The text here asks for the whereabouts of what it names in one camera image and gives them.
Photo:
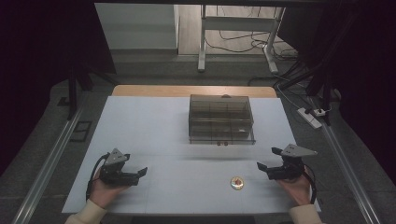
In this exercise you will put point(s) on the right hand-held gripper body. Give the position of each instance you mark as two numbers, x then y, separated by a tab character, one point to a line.
288	165

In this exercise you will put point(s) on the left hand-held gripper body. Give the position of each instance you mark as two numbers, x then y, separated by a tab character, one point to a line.
113	172

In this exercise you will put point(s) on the person's left hand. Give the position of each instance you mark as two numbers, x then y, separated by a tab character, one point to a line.
104	191

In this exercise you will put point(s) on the person's right hand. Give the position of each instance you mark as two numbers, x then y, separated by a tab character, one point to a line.
295	188

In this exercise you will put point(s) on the white table mat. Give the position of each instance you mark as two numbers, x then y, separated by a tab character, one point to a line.
162	140

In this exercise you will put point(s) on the white power strip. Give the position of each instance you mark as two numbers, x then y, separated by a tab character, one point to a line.
308	117

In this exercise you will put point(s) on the dark floor outlet plate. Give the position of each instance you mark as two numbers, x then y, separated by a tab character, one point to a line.
81	131

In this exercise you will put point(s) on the white plug adapter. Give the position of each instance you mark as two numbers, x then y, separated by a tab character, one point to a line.
319	112

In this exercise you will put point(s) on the transparent grey compartment box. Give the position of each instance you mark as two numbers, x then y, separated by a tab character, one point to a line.
221	119

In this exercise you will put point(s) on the black tripod stand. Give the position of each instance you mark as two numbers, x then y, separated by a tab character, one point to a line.
323	90
73	90

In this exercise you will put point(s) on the black curtain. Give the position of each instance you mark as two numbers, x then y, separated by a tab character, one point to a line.
40	46
358	62

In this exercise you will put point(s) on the white cabinet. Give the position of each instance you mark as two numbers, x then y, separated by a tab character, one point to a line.
137	26

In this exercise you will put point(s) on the metal floor rail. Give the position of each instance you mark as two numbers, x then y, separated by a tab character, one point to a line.
348	174
46	171

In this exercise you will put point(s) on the white metal desk frame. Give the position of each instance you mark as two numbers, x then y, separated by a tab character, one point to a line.
238	23

